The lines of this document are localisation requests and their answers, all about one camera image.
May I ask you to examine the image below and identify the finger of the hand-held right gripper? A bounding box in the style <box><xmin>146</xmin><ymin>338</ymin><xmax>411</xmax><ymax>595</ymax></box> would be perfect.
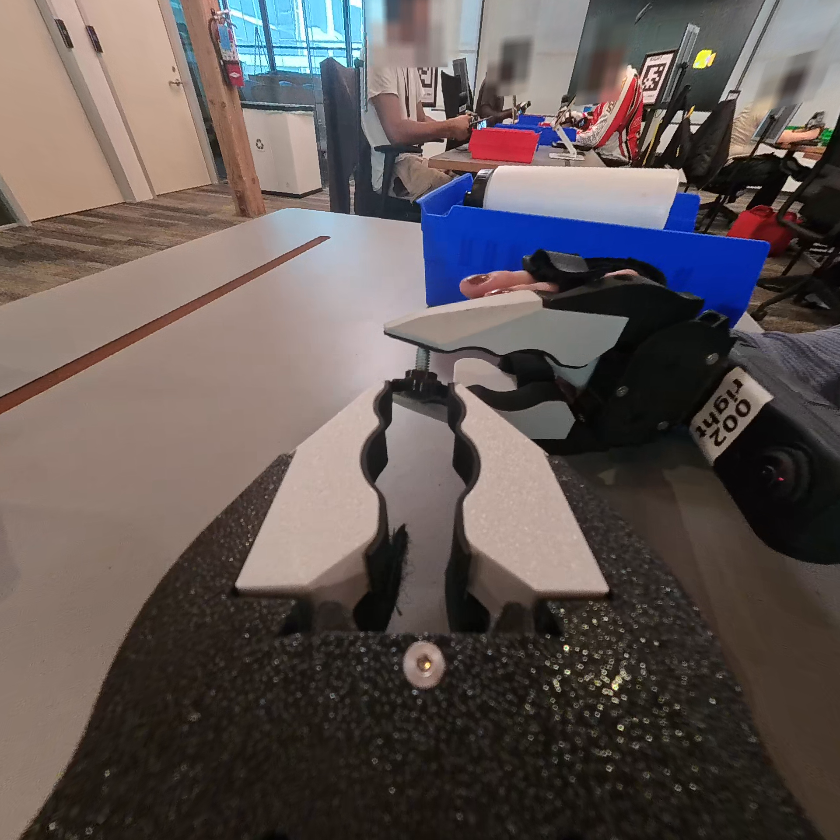
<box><xmin>384</xmin><ymin>290</ymin><xmax>630</xmax><ymax>389</ymax></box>
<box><xmin>454</xmin><ymin>375</ymin><xmax>581</xmax><ymax>441</ymax></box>

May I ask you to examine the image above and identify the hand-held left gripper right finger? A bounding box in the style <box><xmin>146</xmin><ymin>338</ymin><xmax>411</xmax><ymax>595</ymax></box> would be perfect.
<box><xmin>449</xmin><ymin>382</ymin><xmax>610</xmax><ymax>609</ymax></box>

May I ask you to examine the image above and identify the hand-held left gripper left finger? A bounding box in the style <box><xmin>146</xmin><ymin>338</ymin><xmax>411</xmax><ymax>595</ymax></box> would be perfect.
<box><xmin>235</xmin><ymin>382</ymin><xmax>395</xmax><ymax>609</ymax></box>

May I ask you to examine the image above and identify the blue storage bin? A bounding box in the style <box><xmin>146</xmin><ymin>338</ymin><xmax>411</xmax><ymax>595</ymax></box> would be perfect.
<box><xmin>420</xmin><ymin>174</ymin><xmax>770</xmax><ymax>329</ymax></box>

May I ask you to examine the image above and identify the black thumb screw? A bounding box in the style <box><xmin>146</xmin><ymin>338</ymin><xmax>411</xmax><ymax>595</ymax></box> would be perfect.
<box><xmin>388</xmin><ymin>348</ymin><xmax>454</xmax><ymax>403</ymax></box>

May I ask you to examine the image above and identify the white bottle with black lid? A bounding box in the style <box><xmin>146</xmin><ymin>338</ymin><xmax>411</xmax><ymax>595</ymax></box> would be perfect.
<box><xmin>462</xmin><ymin>165</ymin><xmax>681</xmax><ymax>231</ymax></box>

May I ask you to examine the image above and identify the person's right forearm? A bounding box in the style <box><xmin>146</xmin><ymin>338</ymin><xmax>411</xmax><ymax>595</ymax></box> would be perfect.
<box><xmin>728</xmin><ymin>327</ymin><xmax>840</xmax><ymax>421</ymax></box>

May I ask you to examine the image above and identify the person's right hand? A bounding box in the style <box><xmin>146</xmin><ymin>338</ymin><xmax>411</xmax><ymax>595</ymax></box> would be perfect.
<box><xmin>459</xmin><ymin>268</ymin><xmax>641</xmax><ymax>299</ymax></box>

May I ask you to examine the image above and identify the red container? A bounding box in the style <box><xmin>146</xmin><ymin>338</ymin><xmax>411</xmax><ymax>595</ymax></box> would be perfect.
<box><xmin>726</xmin><ymin>205</ymin><xmax>799</xmax><ymax>258</ymax></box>

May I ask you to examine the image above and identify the brown top table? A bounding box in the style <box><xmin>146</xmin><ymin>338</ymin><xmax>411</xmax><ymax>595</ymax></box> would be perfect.
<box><xmin>428</xmin><ymin>143</ymin><xmax>608</xmax><ymax>175</ymax></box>

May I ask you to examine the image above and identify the red storage bin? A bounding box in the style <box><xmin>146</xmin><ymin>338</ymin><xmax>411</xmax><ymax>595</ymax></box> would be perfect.
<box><xmin>469</xmin><ymin>126</ymin><xmax>541</xmax><ymax>164</ymax></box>

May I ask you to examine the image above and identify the black office chair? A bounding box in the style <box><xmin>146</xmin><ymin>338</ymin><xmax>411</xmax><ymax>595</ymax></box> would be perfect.
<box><xmin>319</xmin><ymin>58</ymin><xmax>424</xmax><ymax>221</ymax></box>
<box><xmin>682</xmin><ymin>98</ymin><xmax>746</xmax><ymax>194</ymax></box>
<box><xmin>755</xmin><ymin>128</ymin><xmax>840</xmax><ymax>316</ymax></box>

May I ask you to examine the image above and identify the white recycling cabinet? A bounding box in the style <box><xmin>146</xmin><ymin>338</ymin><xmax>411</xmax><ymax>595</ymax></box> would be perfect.
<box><xmin>241</xmin><ymin>105</ymin><xmax>324</xmax><ymax>198</ymax></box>

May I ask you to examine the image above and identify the large window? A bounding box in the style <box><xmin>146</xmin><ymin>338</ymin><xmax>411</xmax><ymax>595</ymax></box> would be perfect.
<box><xmin>220</xmin><ymin>0</ymin><xmax>366</xmax><ymax>109</ymax></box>

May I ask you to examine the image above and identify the red fire extinguisher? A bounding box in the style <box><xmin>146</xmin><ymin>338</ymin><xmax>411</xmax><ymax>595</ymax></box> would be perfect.
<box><xmin>209</xmin><ymin>10</ymin><xmax>245</xmax><ymax>88</ymax></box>

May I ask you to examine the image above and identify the white door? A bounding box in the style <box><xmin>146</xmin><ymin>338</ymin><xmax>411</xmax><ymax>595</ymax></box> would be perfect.
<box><xmin>75</xmin><ymin>0</ymin><xmax>219</xmax><ymax>198</ymax></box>
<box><xmin>0</xmin><ymin>0</ymin><xmax>127</xmax><ymax>223</ymax></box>

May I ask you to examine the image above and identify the wooden post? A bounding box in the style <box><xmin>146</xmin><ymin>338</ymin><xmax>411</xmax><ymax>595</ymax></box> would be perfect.
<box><xmin>179</xmin><ymin>0</ymin><xmax>266</xmax><ymax>219</ymax></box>

